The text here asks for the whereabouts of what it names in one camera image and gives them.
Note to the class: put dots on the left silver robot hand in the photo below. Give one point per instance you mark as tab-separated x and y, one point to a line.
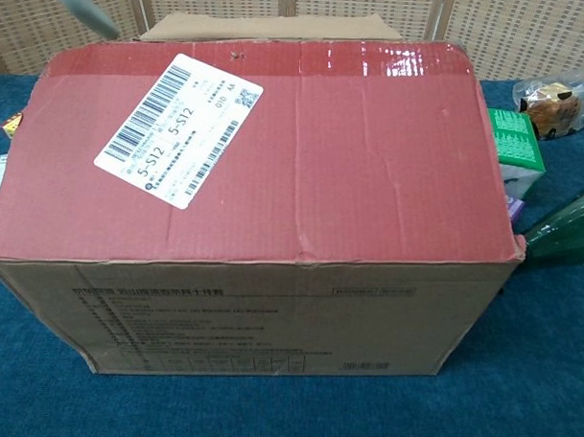
83	5

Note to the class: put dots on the purple small box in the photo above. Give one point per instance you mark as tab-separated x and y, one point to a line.
517	209

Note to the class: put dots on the red yellow packet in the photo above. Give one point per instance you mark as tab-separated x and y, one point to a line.
13	125

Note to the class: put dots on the wicker folding screen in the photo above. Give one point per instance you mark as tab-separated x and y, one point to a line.
519	34

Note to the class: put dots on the blue felt table cover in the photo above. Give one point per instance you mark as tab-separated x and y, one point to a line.
556	333

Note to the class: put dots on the clear bag with bread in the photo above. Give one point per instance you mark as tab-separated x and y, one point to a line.
555	110

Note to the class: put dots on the red cardboard box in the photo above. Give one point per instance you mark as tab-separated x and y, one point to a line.
322	171

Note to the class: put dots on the green carton box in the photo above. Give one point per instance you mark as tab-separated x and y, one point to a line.
515	140

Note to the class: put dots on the green glass bottle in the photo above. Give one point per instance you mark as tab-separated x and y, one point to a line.
565	228

